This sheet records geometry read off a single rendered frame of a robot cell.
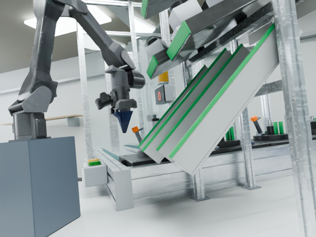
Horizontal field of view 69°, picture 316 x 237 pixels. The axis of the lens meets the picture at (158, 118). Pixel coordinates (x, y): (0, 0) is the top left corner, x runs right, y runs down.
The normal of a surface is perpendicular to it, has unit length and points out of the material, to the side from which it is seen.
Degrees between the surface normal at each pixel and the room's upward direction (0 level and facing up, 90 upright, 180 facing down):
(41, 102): 90
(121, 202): 90
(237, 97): 90
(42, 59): 90
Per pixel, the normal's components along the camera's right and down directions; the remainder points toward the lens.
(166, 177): 0.32, -0.07
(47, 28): 0.78, -0.11
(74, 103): -0.31, -0.01
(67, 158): 0.94, -0.11
